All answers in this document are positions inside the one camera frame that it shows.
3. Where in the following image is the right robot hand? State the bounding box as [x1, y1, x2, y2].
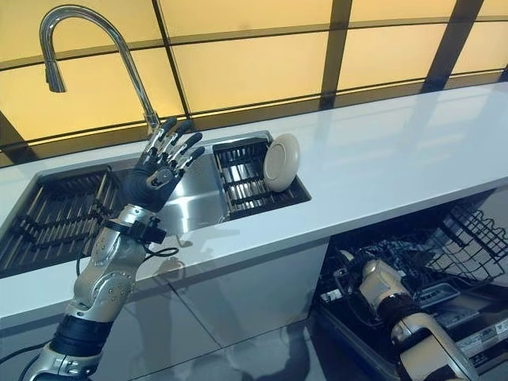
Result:
[358, 237, 418, 266]

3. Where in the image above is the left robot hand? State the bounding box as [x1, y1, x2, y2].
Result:
[123, 117, 206, 214]

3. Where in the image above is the small cream deep plate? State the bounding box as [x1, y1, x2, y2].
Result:
[263, 133, 302, 194]

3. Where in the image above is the open dishwasher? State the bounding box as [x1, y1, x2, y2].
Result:
[317, 189, 508, 381]

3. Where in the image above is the dishwasher door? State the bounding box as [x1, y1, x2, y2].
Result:
[317, 277, 508, 381]

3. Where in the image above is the stainless steel sink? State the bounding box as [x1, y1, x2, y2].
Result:
[0, 130, 313, 279]

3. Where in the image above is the black dish drying rack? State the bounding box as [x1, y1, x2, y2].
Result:
[0, 167, 121, 275]
[211, 137, 313, 221]

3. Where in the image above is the chrome gooseneck faucet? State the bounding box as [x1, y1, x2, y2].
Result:
[38, 4, 160, 137]

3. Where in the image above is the white base cabinet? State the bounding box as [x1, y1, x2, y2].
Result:
[0, 233, 331, 358]

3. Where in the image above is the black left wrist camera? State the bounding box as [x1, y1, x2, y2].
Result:
[104, 217, 167, 244]

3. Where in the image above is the thin black left wrist cable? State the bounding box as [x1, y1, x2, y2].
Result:
[74, 225, 180, 279]

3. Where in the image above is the black wire dishwasher rack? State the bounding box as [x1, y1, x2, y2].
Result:
[427, 203, 508, 279]

